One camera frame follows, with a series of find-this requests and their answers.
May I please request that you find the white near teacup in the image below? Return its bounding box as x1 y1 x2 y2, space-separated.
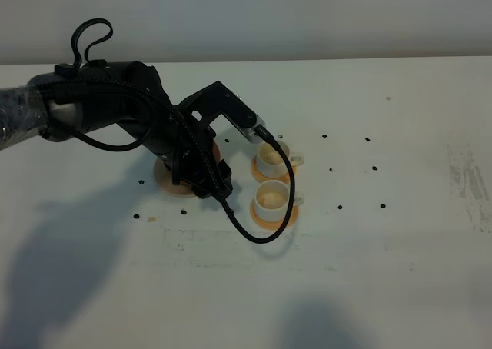
253 180 291 223

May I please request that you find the orange far coaster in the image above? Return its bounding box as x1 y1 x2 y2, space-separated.
251 157 290 184

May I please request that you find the black left arm loop cable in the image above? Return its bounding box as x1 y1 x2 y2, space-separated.
45 17 155 152

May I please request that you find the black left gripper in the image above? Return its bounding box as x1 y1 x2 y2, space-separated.
153 106 233 199

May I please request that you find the black braided left camera cable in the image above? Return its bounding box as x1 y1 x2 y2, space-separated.
38 78 298 244

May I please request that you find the brown clay teapot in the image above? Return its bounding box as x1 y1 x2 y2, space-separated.
212 141 221 164

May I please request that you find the orange near coaster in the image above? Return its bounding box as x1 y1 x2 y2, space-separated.
250 201 300 231

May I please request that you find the orange coaster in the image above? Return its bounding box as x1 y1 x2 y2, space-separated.
250 201 300 231
251 157 290 184

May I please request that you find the white teacup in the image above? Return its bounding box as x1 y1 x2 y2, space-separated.
253 180 291 223
256 140 304 178

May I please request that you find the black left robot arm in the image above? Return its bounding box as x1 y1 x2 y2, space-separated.
1 61 238 201

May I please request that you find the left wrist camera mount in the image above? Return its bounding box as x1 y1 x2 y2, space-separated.
177 81 266 144

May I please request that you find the white far teacup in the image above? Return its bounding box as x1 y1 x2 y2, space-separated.
256 140 304 178

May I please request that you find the beige round teapot saucer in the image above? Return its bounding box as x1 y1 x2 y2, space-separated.
153 159 196 198

